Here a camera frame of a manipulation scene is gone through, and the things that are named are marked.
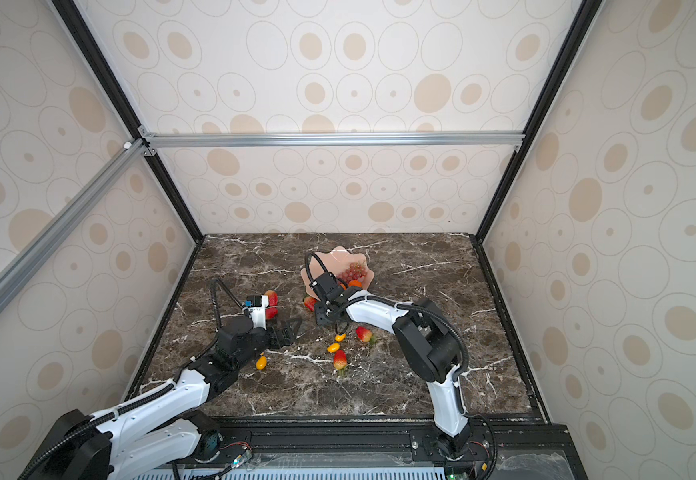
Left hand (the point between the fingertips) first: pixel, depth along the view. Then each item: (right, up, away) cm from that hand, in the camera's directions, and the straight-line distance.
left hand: (297, 317), depth 81 cm
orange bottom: (+16, +8, +20) cm, 27 cm away
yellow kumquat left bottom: (-11, -14, +4) cm, 18 cm away
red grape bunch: (+16, +12, +21) cm, 29 cm away
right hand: (+6, -1, +13) cm, 15 cm away
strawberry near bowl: (+1, +2, +17) cm, 17 cm away
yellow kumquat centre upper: (+11, -8, +10) cm, 17 cm away
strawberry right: (+18, -7, +11) cm, 22 cm away
